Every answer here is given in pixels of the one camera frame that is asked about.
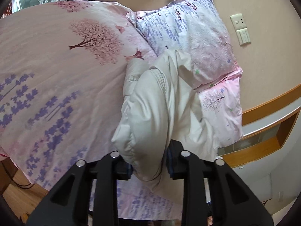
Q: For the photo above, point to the beige wall switch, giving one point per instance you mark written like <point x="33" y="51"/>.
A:
<point x="243" y="36"/>

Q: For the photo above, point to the wooden headboard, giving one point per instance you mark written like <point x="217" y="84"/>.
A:
<point x="247" y="157"/>

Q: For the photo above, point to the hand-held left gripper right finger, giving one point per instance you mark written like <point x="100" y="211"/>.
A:
<point x="172" y="167"/>

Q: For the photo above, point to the pink floral bed sheet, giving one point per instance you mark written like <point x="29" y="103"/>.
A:
<point x="58" y="75"/>

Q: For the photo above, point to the beige puffer jacket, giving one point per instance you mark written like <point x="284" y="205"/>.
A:
<point x="145" y="122"/>

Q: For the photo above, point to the pink pillow purple flower rows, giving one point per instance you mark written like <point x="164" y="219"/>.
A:
<point x="188" y="33"/>

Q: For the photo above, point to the pink pillow tree print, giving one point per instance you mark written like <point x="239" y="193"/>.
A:
<point x="223" y="113"/>

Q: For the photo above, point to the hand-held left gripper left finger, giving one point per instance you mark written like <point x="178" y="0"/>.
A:
<point x="122" y="169"/>

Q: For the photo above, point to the beige wall socket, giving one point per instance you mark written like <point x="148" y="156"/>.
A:
<point x="238" y="21"/>

